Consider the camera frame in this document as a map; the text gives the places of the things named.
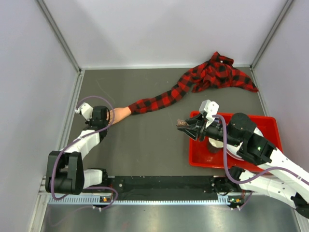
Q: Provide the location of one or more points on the red black plaid shirt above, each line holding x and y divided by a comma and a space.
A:
217, 72

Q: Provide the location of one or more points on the white slotted cable duct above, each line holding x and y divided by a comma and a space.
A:
99, 200

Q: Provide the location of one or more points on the glitter nail polish bottle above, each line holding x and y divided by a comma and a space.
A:
181, 123

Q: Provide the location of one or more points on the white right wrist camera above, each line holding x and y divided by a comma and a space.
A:
208, 109

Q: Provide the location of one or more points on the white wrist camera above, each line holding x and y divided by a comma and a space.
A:
85, 110
208, 109

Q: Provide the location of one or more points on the red plastic tray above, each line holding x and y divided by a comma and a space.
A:
200, 156

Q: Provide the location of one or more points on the mannequin hand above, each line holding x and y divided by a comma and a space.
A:
118, 114

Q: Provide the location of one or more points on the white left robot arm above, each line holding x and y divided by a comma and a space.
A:
65, 172

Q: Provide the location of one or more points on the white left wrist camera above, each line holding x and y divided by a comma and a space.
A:
85, 110

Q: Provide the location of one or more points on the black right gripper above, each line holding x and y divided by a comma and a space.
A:
200, 122

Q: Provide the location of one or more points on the white paper cup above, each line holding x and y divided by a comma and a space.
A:
214, 146

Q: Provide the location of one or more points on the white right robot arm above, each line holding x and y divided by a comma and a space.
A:
280, 178

